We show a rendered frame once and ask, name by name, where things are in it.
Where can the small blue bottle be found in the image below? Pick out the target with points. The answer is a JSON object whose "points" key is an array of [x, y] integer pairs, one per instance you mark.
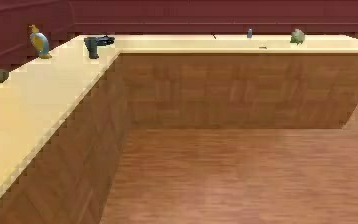
{"points": [[249, 33]]}

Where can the pale green lettuce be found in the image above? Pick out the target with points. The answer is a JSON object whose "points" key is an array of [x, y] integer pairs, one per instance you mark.
{"points": [[297, 36]]}

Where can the blue and yellow vase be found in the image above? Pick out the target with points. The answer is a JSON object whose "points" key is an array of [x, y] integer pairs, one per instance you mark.
{"points": [[39, 42]]}

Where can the thin dark utensil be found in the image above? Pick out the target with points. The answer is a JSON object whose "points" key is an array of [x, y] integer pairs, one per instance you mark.
{"points": [[214, 36]]}

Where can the wooden cream-topped kitchen counter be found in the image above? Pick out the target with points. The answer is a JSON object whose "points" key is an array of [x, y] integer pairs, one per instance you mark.
{"points": [[220, 93]]}

